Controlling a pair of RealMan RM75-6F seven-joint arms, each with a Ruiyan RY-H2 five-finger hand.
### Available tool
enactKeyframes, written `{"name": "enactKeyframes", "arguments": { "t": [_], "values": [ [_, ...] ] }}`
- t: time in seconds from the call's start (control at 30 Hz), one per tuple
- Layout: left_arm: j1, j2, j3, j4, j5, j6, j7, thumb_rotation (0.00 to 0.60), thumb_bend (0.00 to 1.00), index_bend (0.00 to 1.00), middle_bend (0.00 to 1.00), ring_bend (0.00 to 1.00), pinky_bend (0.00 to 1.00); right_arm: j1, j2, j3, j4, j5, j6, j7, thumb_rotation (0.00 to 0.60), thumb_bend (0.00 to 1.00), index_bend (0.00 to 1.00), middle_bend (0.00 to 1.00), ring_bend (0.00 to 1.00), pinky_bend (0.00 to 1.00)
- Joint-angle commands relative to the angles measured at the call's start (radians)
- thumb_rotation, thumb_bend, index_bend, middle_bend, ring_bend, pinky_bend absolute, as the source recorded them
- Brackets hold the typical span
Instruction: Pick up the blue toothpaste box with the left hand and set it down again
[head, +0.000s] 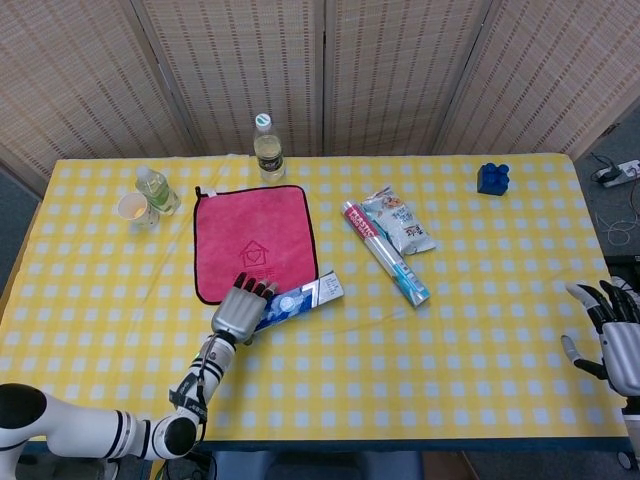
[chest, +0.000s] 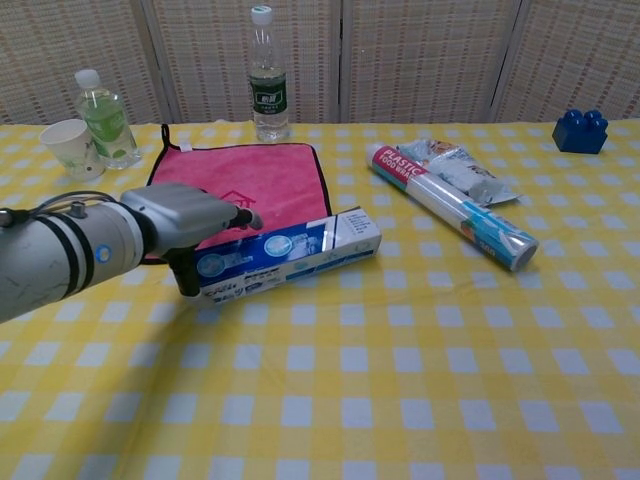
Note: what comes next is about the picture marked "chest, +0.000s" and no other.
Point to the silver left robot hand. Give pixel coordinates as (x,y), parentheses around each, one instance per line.
(180,215)

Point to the blue and white toothpaste box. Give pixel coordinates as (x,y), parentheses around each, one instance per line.
(300,250)

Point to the pink cloth with black edge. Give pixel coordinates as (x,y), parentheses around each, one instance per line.
(275,175)

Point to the clear bottle light green label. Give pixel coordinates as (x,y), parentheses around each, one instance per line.
(107,125)

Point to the white paper cup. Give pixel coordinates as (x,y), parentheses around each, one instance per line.
(75,150)

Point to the clear bottle dark green label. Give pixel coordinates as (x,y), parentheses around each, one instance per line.
(270,100)

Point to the plastic food wrap roll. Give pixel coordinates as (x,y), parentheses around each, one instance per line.
(450,205)

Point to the yellow checked tablecloth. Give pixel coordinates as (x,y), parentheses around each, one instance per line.
(400,375)

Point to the woven folding screen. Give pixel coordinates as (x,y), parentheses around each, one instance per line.
(410,60)

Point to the white and blue snack packet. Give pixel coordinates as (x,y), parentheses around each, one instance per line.
(460,167)

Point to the blue building block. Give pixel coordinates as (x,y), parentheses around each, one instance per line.
(580,132)

